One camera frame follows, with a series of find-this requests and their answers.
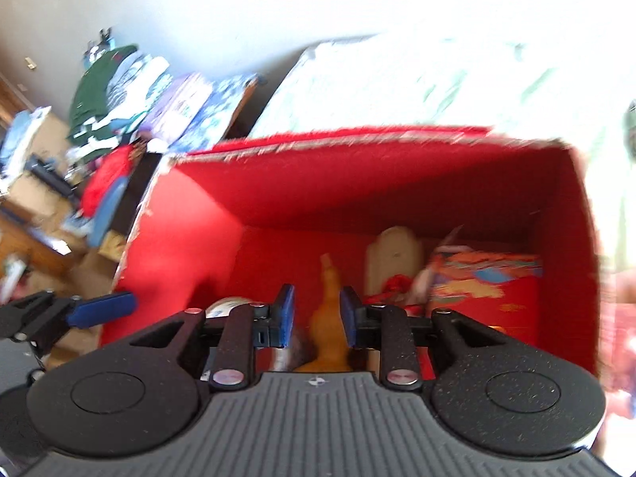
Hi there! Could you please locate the blue patterned box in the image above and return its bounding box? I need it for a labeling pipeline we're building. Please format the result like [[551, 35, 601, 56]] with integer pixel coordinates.
[[171, 74, 262, 155]]

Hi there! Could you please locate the black cylinder bottle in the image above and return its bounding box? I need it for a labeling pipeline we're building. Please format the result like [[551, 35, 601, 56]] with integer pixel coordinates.
[[27, 154, 80, 200]]

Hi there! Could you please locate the pile of folded clothes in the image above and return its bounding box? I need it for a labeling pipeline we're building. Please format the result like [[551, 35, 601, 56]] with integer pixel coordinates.
[[67, 45, 172, 160]]

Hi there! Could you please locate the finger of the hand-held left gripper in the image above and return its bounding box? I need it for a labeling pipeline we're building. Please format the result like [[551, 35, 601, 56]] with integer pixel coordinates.
[[0, 291, 137, 356]]

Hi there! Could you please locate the printed packing tape roll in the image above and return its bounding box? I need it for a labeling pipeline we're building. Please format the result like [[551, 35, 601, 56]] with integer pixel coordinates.
[[201, 297, 311, 372]]

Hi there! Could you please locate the light blue cloth bundle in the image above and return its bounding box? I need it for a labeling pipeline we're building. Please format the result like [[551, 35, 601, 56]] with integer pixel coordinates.
[[0, 107, 53, 180]]

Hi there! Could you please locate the red printed carton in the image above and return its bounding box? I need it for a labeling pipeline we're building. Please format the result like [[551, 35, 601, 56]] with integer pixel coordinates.
[[422, 251, 545, 339]]

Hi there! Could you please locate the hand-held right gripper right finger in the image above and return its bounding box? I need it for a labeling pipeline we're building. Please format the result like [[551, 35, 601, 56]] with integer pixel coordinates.
[[339, 285, 535, 392]]

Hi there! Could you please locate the blue insole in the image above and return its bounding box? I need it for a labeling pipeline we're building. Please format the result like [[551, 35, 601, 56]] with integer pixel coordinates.
[[89, 176, 130, 249]]

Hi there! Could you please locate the red cardboard box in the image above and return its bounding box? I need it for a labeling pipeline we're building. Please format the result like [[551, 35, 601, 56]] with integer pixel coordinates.
[[99, 126, 604, 378]]

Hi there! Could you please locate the red fuzzy pouch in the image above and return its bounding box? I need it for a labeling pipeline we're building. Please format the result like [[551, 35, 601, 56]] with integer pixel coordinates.
[[82, 146, 135, 217]]

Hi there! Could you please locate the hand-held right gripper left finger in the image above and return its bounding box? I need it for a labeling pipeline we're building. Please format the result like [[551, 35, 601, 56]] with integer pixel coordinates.
[[126, 284, 296, 392]]

